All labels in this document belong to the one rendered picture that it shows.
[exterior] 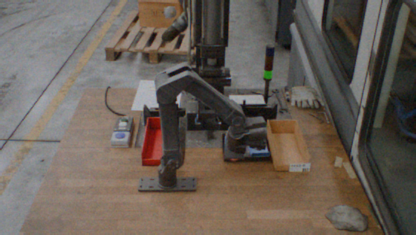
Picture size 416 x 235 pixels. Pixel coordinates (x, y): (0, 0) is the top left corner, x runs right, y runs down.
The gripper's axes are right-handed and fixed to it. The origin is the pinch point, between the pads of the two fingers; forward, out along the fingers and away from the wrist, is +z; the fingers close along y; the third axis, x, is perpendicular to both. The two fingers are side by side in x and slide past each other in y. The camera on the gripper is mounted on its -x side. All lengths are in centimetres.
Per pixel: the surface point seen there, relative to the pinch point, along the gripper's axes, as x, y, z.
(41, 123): 145, 95, 165
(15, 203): 129, 16, 119
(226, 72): 3.5, 34.3, -3.6
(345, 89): -51, 45, 21
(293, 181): -21.4, -9.8, -1.4
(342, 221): -34.0, -27.2, -13.5
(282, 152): -19.2, 5.5, 6.7
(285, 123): -21.1, 19.4, 8.8
